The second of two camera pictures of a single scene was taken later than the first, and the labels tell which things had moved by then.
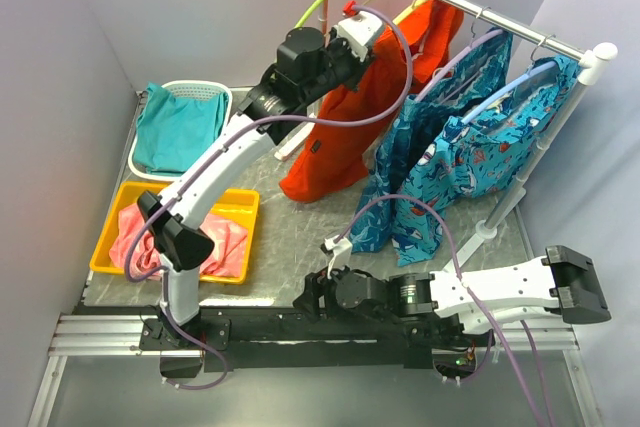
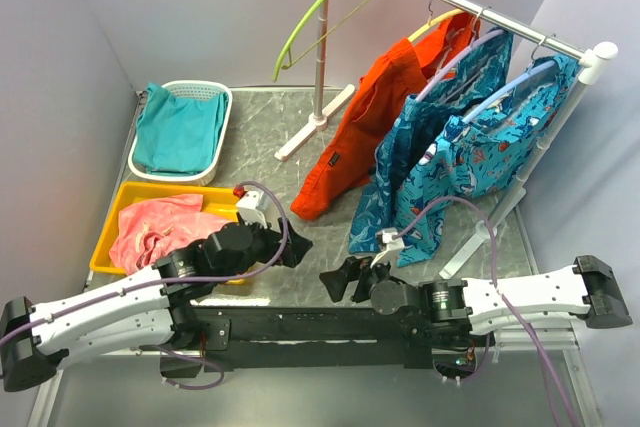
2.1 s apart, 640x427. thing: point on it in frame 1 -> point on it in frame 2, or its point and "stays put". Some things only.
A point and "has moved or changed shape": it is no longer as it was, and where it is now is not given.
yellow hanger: (417, 2) -> (459, 11)
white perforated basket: (188, 89) stays put
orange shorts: (336, 156) has moved or changed shape
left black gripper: (358, 68) -> (296, 247)
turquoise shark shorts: (491, 151) stays put
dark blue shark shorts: (410, 127) stays put
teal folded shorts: (170, 132) stays put
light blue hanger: (531, 74) stays put
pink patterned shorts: (228, 255) stays put
